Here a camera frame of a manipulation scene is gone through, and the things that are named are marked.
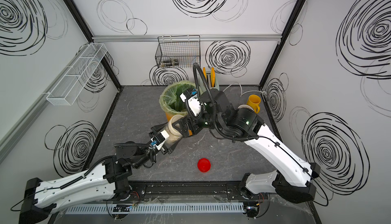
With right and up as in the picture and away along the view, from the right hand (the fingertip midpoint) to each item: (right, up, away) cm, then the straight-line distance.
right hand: (181, 120), depth 56 cm
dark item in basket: (-12, +29, +31) cm, 44 cm away
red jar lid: (+9, -28, +25) cm, 38 cm away
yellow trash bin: (-9, 0, +19) cm, 21 cm away
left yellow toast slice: (+10, +26, +43) cm, 51 cm away
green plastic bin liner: (-9, +9, +25) cm, 28 cm away
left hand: (-4, -4, +7) cm, 9 cm away
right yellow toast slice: (+17, +24, +51) cm, 59 cm away
